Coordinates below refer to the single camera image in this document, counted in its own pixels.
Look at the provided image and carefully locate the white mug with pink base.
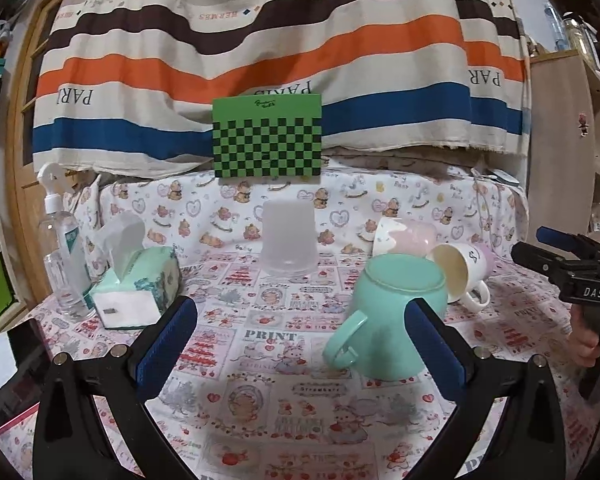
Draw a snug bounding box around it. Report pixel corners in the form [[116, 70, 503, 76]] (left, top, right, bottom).
[[426, 242, 494, 314]]

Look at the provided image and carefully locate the person's right hand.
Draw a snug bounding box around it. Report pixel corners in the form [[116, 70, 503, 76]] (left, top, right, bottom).
[[570, 305, 600, 367]]

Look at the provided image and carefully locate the teal mug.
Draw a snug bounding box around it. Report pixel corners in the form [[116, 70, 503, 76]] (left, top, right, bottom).
[[322, 252, 449, 382]]

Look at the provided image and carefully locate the pink and white cup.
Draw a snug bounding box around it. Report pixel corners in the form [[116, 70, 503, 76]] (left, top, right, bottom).
[[371, 216, 437, 261]]

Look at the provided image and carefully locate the dark flat device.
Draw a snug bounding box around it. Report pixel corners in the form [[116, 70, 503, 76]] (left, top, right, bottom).
[[0, 317, 48, 413]]

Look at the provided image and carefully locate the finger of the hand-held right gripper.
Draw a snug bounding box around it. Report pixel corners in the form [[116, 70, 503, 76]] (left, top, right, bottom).
[[510, 242, 577, 277], [536, 226, 600, 261]]

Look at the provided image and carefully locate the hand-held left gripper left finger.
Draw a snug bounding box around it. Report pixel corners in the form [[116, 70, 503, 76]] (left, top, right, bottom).
[[32, 295, 198, 480]]

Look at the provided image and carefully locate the green checkered board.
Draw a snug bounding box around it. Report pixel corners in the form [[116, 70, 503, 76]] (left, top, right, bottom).
[[211, 93, 325, 181]]

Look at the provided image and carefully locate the glass jar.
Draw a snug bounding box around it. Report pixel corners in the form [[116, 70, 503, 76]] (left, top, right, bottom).
[[561, 11, 597, 54]]

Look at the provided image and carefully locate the translucent plastic cup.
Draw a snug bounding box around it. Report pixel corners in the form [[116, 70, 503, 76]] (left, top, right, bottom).
[[258, 198, 319, 277]]

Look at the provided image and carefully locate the clear plastic bottle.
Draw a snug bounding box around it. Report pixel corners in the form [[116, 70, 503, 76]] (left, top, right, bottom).
[[544, 2, 567, 54]]

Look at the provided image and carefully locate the wooden cabinet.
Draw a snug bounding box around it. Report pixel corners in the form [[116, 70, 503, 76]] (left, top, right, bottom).
[[527, 51, 600, 263]]

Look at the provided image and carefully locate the green tissue pack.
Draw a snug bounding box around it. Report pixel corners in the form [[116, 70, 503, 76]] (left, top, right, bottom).
[[88, 210, 183, 331]]

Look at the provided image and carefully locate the clear spray bottle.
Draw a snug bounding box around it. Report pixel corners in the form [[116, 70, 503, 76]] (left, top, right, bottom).
[[36, 162, 94, 324]]

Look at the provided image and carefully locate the wooden door frame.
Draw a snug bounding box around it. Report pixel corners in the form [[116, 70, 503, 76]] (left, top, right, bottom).
[[7, 0, 83, 311]]

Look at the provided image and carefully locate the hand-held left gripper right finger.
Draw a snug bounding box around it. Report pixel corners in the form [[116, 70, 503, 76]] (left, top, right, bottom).
[[404, 297, 564, 480]]

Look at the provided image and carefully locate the striped cloth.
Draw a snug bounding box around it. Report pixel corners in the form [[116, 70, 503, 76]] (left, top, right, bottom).
[[32, 0, 532, 177]]

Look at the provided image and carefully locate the cartoon printed tablecloth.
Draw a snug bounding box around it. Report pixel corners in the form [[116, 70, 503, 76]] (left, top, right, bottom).
[[0, 164, 600, 480]]

